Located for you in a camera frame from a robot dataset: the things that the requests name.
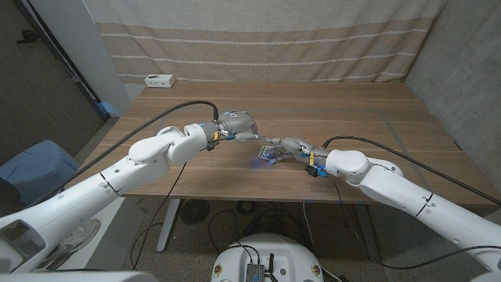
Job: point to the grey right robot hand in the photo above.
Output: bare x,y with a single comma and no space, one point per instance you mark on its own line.
299,149

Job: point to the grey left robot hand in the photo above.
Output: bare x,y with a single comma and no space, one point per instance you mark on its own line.
236,121

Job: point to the one dollar bill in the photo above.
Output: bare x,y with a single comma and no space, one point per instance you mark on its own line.
264,150

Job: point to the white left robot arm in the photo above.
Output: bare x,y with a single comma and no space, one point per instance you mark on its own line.
98,192

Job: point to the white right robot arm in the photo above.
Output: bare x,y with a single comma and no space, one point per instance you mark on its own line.
411,196

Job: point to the beige striped fabric backdrop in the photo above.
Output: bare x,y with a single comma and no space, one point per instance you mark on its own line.
266,47

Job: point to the white power strip box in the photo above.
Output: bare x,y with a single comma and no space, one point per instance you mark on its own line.
159,80

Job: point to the black round floor fan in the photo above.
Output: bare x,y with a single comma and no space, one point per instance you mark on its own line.
194,211

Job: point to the white robot torso base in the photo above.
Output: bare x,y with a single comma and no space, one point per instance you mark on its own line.
270,250

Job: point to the grey table leg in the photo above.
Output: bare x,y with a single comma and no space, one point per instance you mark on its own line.
368,235

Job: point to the white table leg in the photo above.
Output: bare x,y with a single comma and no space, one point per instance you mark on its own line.
169,223

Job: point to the grey electronics box on torso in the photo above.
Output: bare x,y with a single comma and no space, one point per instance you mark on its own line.
254,273

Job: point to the grey sneaker shoe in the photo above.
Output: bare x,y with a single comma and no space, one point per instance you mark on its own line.
78,237

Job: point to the blue plastic bin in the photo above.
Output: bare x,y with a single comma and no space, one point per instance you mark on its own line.
35,172

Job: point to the white door frame panel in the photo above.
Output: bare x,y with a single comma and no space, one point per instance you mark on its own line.
86,55

